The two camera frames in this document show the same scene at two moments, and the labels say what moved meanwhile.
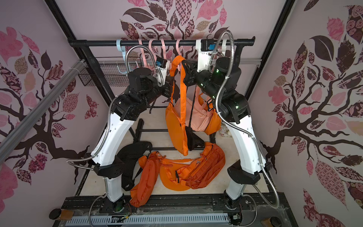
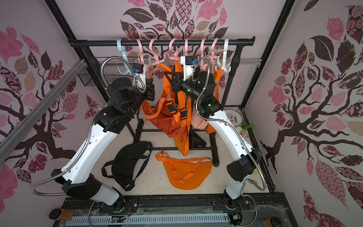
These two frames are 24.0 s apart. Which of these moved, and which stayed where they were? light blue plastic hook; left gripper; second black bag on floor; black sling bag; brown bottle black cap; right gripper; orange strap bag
Moved: orange strap bag; left gripper; right gripper
Stayed: black sling bag; light blue plastic hook; second black bag on floor; brown bottle black cap
